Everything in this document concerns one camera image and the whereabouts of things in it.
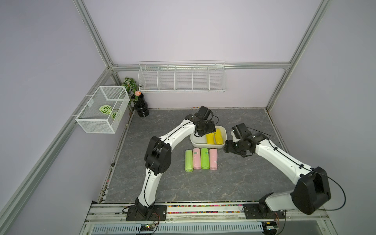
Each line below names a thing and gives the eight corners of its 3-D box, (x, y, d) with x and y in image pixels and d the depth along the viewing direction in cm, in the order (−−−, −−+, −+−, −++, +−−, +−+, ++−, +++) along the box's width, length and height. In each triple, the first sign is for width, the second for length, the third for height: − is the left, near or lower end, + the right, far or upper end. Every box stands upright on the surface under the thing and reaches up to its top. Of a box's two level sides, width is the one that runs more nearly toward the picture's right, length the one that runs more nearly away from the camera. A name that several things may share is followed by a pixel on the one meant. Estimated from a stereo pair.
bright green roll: (201, 169, 90) (201, 167, 87) (200, 151, 99) (200, 148, 95) (209, 169, 90) (209, 167, 87) (208, 150, 98) (208, 148, 95)
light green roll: (184, 171, 89) (184, 169, 87) (185, 152, 98) (185, 150, 95) (193, 171, 89) (193, 169, 87) (193, 152, 98) (193, 150, 95)
